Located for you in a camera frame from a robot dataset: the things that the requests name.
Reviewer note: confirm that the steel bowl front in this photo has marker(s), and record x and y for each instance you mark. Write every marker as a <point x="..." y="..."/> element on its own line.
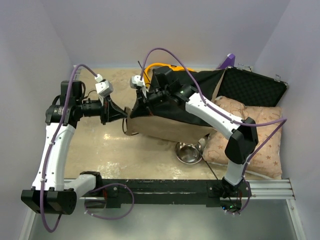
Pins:
<point x="189" y="154"/>

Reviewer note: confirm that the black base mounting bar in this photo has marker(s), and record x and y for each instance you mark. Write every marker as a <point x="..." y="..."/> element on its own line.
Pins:
<point x="160" y="192"/>

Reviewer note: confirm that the beige pet tent fabric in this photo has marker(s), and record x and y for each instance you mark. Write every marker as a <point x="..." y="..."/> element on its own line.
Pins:
<point x="168" y="121"/>

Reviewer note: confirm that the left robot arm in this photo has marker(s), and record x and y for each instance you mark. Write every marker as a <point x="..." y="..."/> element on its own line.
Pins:
<point x="49" y="194"/>

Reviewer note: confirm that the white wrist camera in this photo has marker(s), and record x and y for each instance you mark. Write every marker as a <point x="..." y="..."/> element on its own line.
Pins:
<point x="137" y="82"/>
<point x="103" y="88"/>

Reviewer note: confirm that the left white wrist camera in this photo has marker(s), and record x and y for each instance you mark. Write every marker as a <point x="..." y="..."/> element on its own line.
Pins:
<point x="103" y="88"/>

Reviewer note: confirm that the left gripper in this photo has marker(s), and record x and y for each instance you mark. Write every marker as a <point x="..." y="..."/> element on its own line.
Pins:
<point x="110" y="111"/>

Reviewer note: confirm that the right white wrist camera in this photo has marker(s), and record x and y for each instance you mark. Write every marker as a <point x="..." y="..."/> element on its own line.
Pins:
<point x="137" y="82"/>

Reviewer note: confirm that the black foam-lined case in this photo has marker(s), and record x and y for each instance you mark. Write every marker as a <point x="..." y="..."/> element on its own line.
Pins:
<point x="251" y="89"/>

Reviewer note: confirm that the aluminium rail frame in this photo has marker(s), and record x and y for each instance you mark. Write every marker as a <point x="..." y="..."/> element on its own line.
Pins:
<point x="266" y="189"/>

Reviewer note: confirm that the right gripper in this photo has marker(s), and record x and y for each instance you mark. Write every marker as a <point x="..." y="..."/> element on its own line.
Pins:
<point x="141" y="106"/>

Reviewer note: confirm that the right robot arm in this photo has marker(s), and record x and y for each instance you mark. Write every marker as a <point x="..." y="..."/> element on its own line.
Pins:
<point x="241" y="134"/>

